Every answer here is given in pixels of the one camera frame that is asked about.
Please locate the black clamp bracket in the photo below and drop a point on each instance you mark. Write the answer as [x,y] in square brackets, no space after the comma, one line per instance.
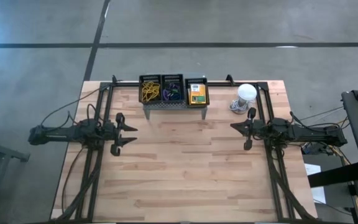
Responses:
[229,79]
[114,79]

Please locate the white paper sheet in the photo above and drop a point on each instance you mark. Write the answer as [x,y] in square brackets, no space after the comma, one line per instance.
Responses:
[314,169]

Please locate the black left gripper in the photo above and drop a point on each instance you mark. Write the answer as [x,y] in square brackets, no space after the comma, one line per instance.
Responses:
[110,134]

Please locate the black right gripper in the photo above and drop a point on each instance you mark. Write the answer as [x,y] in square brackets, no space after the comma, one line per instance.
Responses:
[259,130]

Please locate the black aluminium table frame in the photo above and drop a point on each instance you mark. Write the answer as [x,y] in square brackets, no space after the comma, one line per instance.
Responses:
[219,84]

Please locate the grey perforated metal shelf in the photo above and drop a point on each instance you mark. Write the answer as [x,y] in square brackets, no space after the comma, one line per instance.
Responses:
[172,106]

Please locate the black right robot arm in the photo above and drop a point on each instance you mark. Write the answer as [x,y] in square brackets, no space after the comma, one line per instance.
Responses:
[309,133]

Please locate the black cart bar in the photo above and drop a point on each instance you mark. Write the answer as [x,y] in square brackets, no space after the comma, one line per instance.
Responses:
[337,174]

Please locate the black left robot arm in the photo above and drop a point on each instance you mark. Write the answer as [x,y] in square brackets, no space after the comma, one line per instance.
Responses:
[61,133]

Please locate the grey metal side table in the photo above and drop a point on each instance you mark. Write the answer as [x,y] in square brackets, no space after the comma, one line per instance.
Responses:
[5,152]

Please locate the Crayola crayon box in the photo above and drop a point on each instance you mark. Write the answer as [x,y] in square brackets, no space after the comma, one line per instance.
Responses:
[197,93]

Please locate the white mushroom lamp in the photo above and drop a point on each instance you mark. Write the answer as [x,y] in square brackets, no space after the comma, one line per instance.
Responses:
[247,91]

